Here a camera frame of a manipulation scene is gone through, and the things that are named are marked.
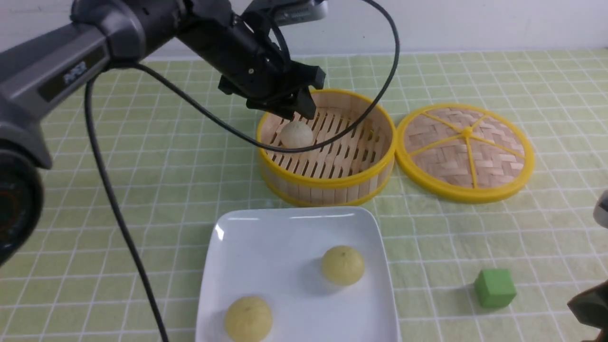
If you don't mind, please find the woven bamboo steamer lid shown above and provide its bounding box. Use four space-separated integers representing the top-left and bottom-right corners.
395 103 535 204

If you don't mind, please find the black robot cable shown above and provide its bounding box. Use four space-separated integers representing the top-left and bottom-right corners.
84 0 400 342

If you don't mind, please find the green wooden cube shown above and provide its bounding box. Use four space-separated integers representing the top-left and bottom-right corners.
474 268 517 309

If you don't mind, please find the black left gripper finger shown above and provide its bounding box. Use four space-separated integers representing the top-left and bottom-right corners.
259 104 295 121
294 88 316 120

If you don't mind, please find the yellow steamed bun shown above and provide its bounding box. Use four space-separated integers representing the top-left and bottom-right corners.
321 245 366 286
224 296 274 342

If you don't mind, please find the yellow-rimmed bamboo steamer basket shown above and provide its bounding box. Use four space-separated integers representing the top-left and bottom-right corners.
258 89 397 207

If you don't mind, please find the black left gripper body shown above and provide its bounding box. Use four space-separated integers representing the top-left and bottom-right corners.
178 0 325 109

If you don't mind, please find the white square plate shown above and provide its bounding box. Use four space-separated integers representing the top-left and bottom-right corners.
195 206 401 342

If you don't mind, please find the green checkered tablecloth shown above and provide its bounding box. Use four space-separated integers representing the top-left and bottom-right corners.
1 50 608 342

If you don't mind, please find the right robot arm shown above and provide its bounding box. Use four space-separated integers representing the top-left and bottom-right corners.
567 190 608 342

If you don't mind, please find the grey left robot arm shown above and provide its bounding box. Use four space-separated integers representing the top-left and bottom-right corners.
0 0 325 263

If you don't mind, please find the white steamed bun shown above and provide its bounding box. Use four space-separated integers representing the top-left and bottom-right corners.
278 121 314 149

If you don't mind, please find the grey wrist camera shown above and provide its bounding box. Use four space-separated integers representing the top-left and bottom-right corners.
241 0 329 26

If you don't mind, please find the yellow steamed bun on plate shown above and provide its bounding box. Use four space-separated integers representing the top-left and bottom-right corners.
224 296 274 342

